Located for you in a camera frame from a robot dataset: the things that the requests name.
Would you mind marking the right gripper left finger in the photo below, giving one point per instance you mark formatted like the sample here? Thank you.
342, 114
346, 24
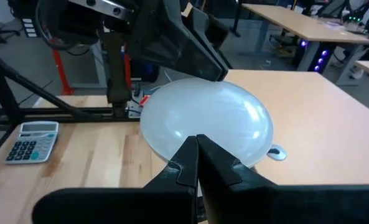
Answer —
125, 207

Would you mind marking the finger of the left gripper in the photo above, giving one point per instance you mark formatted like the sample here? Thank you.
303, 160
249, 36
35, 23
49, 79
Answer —
215, 34
178, 46

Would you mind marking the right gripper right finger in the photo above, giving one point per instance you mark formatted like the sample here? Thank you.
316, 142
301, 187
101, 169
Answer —
280, 205

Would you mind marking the white reflector lightbulb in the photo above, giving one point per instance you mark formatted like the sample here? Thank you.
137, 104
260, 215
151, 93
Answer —
203, 115

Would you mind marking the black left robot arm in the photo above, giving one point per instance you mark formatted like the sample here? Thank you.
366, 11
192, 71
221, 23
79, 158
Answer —
119, 77

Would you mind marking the black background robot arm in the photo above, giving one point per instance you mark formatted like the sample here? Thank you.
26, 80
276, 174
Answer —
330, 9
363, 14

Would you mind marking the small red white device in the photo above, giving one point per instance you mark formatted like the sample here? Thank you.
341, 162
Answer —
139, 104

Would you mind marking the red stand leg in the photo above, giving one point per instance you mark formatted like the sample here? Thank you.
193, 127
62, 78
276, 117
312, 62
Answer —
61, 71

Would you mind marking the black labelled power strip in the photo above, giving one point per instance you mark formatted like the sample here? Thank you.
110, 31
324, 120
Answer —
29, 27

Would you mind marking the long beige desk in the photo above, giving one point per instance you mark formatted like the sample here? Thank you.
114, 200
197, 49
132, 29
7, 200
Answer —
302, 26

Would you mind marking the large beige desk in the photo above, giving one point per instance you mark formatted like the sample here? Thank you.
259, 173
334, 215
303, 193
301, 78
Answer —
321, 124

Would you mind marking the black lit computer tower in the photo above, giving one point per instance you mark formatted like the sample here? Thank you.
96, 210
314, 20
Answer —
318, 56

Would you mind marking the black office chair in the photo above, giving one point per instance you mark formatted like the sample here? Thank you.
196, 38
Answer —
0, 29

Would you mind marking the white desk calculator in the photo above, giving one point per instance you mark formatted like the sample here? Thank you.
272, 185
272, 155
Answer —
33, 141

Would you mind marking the black aluminium table frame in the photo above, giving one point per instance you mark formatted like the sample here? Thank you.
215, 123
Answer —
3, 90

